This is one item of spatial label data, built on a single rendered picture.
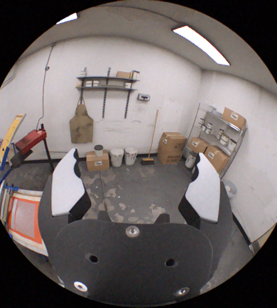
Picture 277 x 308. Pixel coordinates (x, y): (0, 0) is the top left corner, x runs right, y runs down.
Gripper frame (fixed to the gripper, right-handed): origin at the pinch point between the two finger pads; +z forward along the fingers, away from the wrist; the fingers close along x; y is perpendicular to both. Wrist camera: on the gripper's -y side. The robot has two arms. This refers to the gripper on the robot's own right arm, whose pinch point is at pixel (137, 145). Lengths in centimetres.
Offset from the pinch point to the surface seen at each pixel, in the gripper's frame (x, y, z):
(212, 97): 186, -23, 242
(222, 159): 164, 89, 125
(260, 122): 238, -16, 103
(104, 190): -62, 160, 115
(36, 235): -73, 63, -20
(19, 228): -95, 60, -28
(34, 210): -84, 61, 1
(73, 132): -137, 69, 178
